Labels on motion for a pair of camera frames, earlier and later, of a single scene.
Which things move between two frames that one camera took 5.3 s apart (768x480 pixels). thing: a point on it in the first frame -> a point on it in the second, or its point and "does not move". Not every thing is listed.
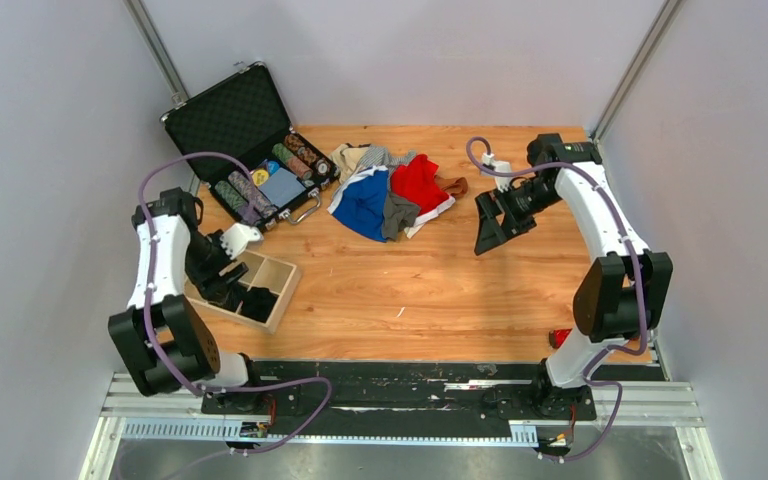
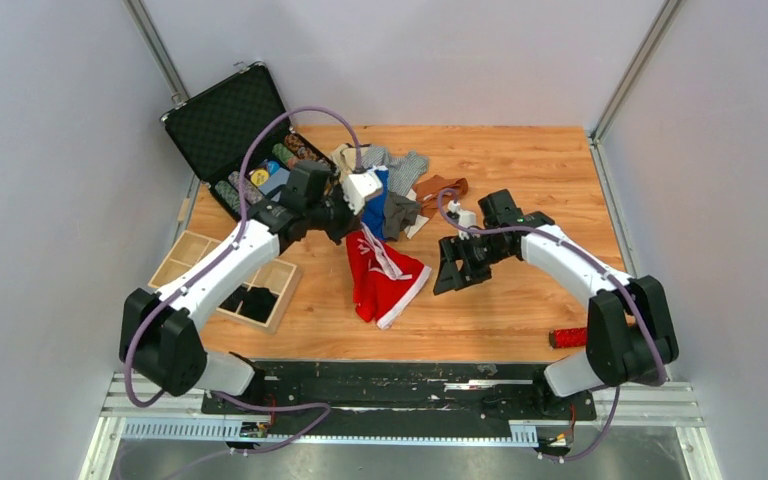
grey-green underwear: (399, 215) does not move
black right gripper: (490, 232) -> (449, 277)
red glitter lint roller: (558, 336) does not move
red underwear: (415, 182) -> (383, 280)
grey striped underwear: (378, 156) does not move
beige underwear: (346, 159) does not move
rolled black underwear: (258, 303) does not move
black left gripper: (210, 283) -> (350, 221)
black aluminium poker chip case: (240, 118) does not move
